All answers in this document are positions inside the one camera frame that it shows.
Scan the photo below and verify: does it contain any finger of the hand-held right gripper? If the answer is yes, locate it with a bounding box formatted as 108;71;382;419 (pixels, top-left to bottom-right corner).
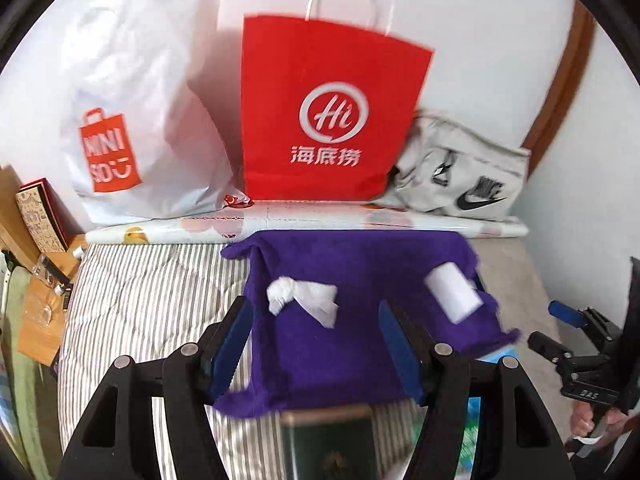
527;330;613;376
547;300;626;346

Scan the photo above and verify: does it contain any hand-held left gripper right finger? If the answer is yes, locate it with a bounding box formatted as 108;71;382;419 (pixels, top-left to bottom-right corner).
377;300;576;480

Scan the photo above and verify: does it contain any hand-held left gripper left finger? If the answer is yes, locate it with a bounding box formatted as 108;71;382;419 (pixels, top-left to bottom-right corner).
59;296;256;480

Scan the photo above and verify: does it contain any white knotted tissue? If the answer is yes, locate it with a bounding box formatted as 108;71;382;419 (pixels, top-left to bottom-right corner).
266;276;340;330

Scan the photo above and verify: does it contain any person's right hand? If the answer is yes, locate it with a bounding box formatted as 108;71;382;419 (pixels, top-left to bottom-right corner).
571;401;636;441

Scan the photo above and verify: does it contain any purple towel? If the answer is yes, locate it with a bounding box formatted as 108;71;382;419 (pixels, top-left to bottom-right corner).
212;230;523;418

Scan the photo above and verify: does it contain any dark flat box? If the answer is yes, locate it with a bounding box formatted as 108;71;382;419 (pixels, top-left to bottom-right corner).
280;405;383;480

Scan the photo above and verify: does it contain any rolled white printed paper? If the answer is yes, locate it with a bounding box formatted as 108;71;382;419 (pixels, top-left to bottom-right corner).
85;200;530;247

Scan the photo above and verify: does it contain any grey fabric bag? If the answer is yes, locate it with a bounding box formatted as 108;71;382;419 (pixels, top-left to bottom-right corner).
372;109;532;222

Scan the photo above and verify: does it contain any wooden board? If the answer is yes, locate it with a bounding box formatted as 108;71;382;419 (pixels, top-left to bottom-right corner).
17;232;88;367

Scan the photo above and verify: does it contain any clear plastic case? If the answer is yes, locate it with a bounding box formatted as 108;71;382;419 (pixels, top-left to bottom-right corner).
34;254;75;295

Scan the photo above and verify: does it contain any green cloth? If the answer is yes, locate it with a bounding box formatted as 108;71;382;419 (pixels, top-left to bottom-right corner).
0;260;66;476

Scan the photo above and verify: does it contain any brown wooden headboard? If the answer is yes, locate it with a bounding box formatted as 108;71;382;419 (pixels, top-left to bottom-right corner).
520;0;596;176

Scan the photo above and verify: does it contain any white plastic shopping bag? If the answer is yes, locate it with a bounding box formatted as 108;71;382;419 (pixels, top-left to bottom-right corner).
60;0;251;226

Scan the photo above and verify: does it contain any brown cardboard box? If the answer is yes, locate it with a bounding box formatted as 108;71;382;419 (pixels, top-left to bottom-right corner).
0;165;43;266

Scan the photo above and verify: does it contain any red paper bag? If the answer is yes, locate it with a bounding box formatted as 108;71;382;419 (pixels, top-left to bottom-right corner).
242;0;435;203

